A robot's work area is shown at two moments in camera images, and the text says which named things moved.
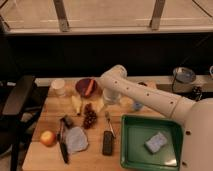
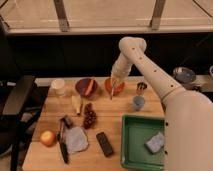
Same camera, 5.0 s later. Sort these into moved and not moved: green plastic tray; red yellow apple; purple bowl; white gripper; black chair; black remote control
Moved: black remote control; white gripper
Not moved: purple bowl; red yellow apple; black chair; green plastic tray
